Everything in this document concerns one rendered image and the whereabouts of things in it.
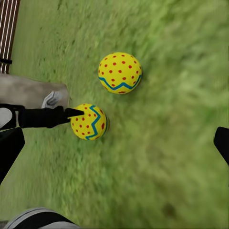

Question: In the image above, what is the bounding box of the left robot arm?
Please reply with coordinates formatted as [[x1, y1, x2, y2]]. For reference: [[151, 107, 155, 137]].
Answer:
[[0, 91, 84, 131]]

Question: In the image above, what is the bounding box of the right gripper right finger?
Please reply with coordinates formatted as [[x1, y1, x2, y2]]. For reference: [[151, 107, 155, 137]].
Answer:
[[214, 127, 229, 165]]

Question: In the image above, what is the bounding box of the easter egg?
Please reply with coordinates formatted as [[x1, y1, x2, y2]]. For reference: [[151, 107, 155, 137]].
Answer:
[[98, 52, 142, 94], [70, 104, 109, 140]]

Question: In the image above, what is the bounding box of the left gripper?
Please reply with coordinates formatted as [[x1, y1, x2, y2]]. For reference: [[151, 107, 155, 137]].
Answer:
[[35, 106, 84, 128]]

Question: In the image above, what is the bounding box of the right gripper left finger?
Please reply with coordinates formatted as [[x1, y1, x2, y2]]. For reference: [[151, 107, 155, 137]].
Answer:
[[0, 127, 25, 184]]

